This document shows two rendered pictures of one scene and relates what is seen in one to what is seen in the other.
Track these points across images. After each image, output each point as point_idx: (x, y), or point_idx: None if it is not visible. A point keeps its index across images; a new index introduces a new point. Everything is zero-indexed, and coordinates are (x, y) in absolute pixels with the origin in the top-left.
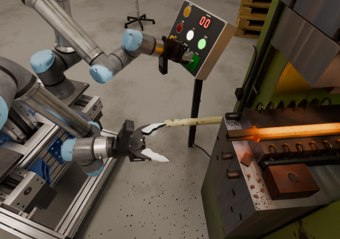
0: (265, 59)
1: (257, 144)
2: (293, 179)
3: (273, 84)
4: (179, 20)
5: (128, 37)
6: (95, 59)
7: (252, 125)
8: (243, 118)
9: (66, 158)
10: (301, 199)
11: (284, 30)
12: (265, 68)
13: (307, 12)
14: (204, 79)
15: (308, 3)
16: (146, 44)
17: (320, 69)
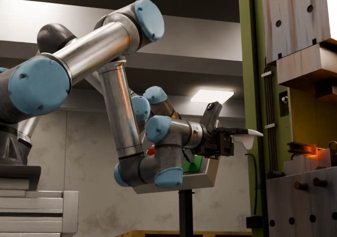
0: (268, 146)
1: (318, 156)
2: None
3: (291, 155)
4: (148, 147)
5: (156, 88)
6: (134, 93)
7: (302, 155)
8: (289, 167)
9: (165, 123)
10: None
11: (284, 69)
12: (273, 151)
13: (292, 49)
14: (212, 183)
15: (290, 46)
16: (169, 101)
17: (318, 57)
